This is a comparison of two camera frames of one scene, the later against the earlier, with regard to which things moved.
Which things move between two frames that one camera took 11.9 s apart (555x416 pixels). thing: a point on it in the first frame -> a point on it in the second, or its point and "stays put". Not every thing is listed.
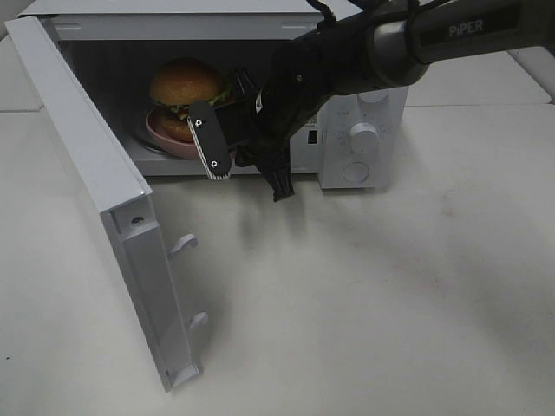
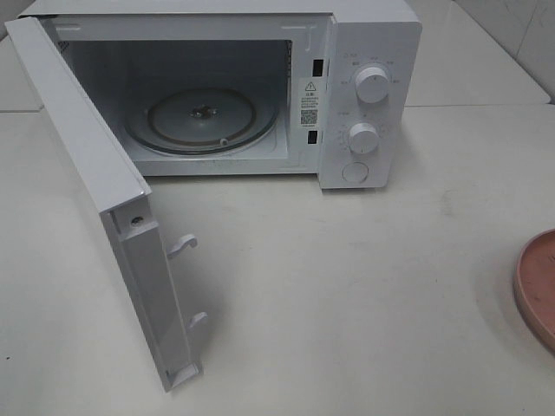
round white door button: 355,172 stays put
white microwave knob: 364,139 stays put
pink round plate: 186,148 -> 534,285
